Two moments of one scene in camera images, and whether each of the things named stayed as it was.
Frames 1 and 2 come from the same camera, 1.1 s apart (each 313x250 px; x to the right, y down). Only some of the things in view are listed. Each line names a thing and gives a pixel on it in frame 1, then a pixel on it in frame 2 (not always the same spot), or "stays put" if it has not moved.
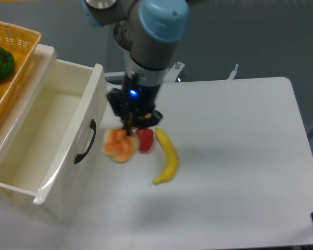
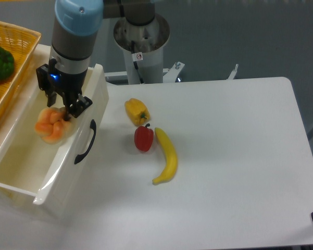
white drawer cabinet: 16,109 stays put
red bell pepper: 145,137 stays put
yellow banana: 173,163 stays put
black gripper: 134,104 -> 52,82
